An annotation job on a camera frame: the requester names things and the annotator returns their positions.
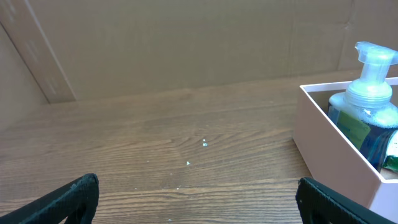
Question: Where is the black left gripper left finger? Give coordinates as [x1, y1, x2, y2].
[1, 173, 99, 224]

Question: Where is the green white soap packet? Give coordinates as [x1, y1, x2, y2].
[383, 130, 397, 172]

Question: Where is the white cardboard box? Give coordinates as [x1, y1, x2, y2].
[293, 82, 397, 222]

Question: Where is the clear soap pump bottle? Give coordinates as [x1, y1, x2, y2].
[327, 41, 397, 171]

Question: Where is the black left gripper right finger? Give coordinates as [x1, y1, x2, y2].
[295, 177, 397, 224]

